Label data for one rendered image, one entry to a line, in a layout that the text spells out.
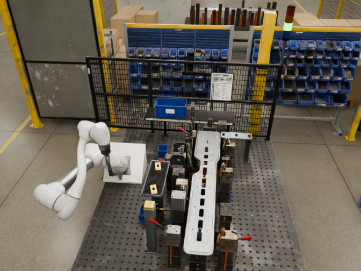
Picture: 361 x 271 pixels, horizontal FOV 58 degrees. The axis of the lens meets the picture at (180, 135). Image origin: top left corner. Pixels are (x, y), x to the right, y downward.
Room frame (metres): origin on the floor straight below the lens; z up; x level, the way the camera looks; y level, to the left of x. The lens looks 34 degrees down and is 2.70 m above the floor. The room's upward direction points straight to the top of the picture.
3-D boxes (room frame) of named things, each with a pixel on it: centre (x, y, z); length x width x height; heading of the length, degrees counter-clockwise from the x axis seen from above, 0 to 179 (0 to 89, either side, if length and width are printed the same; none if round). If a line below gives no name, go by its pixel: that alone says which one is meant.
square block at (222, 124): (2.67, -0.40, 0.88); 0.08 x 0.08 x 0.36; 83
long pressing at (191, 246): (1.93, -0.19, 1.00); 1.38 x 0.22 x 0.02; 173
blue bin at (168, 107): (2.89, 0.09, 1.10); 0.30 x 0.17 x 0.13; 84
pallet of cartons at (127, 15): (7.05, 0.89, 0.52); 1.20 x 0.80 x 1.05; 173
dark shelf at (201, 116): (2.87, -0.09, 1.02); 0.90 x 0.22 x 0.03; 83
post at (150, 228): (1.50, 0.20, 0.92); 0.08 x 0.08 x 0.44; 83
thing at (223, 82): (2.95, -0.40, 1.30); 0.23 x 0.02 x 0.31; 83
